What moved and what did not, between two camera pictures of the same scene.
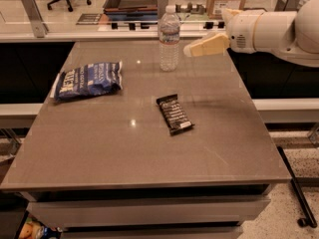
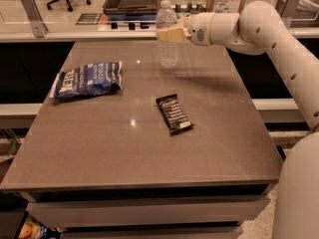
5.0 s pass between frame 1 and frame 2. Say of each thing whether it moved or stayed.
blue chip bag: stayed
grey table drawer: stayed
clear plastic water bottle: moved
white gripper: moved
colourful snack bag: stayed
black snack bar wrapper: stayed
